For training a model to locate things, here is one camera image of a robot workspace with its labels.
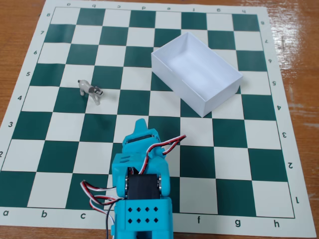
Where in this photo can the green and cream chessboard mat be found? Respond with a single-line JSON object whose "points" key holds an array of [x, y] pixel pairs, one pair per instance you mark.
{"points": [[229, 159]]}

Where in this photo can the white open cardboard box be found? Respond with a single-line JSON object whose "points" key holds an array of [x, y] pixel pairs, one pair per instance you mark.
{"points": [[216, 98]]}

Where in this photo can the teal pointed gripper finger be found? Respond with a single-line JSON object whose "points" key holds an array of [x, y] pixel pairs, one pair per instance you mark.
{"points": [[141, 125]]}

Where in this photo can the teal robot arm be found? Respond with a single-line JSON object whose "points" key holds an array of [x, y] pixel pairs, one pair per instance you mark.
{"points": [[143, 222]]}

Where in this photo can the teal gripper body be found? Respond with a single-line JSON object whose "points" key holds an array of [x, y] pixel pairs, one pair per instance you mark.
{"points": [[137, 147]]}

